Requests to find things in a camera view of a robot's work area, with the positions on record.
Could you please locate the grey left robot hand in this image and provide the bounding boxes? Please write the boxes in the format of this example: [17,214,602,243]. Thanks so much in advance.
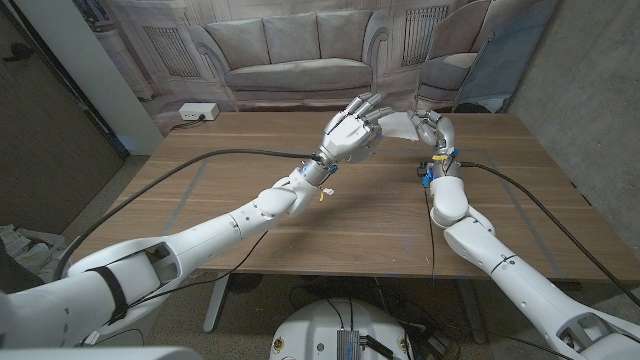
[316,92,396,166]

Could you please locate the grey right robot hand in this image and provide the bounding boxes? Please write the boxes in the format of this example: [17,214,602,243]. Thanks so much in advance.
[406,108,458,157]

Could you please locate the white shipping label sheet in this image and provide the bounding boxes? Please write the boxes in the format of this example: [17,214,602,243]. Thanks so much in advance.
[380,111,422,143]

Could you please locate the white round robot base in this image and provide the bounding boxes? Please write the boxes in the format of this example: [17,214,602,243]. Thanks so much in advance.
[269,298,414,360]

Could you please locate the blue grey leaning board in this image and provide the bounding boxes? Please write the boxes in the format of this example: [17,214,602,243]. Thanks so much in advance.
[452,0,559,114]

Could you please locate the white power strip box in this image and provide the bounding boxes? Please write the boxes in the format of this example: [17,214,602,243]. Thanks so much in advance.
[178,102,221,122]

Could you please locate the dark table leg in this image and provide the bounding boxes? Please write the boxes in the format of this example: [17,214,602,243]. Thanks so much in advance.
[456,278,490,346]

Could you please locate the silver electronics box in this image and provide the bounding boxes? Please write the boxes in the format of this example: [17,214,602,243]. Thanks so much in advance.
[336,328,362,360]

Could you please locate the white table leg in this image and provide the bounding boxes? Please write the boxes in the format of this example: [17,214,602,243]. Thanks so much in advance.
[201,272,232,334]

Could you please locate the dark door panel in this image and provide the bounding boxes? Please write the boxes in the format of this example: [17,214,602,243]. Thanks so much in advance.
[0,0,127,236]

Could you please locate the crumpled paper pile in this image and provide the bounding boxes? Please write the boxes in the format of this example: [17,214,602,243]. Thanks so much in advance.
[0,223,71,284]

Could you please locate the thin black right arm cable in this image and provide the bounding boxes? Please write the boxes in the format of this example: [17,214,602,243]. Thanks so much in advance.
[423,187,438,287]

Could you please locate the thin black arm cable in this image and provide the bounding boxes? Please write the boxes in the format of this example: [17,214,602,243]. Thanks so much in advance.
[423,187,438,287]
[118,192,332,322]

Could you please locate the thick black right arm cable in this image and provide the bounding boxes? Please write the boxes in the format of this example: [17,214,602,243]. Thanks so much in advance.
[458,160,640,309]

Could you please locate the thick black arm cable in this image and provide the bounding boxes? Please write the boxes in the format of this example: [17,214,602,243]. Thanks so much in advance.
[458,160,640,309]
[51,147,324,282]

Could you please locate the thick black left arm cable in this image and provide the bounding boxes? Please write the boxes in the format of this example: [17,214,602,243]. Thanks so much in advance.
[51,147,324,282]

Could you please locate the thin black power cord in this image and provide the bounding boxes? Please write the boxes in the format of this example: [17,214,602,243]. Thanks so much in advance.
[169,114,207,133]

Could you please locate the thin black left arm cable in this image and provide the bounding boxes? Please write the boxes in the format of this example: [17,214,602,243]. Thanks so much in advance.
[118,192,332,322]

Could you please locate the black cable plug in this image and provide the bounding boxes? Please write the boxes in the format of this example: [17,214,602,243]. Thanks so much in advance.
[359,334,397,360]

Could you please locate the black door handle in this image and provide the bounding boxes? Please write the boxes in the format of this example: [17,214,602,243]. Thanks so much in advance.
[1,42,33,64]

